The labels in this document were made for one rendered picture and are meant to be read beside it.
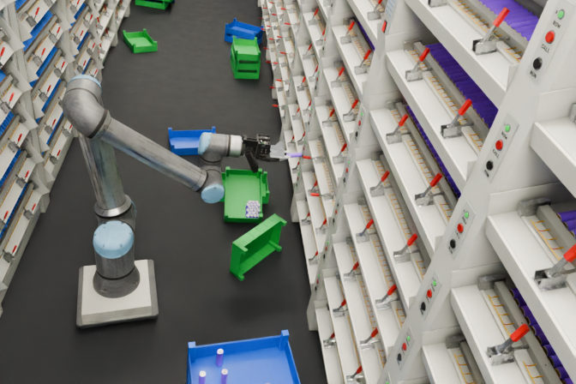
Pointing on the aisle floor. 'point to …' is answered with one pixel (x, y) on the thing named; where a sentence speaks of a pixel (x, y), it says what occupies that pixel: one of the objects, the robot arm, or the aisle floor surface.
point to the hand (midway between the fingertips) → (286, 156)
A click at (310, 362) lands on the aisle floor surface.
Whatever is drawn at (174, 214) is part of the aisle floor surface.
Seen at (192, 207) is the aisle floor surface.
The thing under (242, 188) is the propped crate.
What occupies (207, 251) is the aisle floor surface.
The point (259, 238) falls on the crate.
